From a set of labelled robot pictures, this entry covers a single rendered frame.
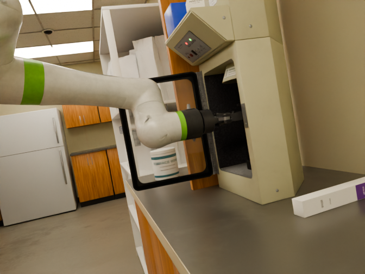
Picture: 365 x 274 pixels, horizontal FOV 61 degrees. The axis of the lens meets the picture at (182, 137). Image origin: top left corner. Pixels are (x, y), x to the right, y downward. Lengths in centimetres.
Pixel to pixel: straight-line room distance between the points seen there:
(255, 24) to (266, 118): 27
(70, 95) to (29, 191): 503
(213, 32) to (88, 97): 38
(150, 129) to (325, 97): 71
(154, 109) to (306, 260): 55
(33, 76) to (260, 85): 60
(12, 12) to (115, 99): 34
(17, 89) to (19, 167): 502
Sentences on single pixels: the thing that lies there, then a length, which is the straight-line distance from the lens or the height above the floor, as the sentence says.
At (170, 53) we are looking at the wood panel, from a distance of 124.
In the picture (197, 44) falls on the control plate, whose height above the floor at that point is 144.
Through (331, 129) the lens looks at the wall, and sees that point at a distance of 130.
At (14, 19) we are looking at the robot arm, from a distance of 75.
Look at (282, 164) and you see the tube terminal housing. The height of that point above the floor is 104.
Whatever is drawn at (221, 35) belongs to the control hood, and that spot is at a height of 143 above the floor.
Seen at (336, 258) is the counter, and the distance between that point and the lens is 63.
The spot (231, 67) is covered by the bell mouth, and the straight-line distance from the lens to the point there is 103.
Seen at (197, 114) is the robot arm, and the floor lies 123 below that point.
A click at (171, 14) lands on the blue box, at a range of 109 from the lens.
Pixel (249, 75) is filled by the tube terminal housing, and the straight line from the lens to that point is 92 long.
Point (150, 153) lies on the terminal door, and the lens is 115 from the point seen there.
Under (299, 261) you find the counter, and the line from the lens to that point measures 62.
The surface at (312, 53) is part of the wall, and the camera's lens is 134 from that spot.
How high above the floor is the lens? 122
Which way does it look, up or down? 3 degrees down
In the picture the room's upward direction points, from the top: 10 degrees counter-clockwise
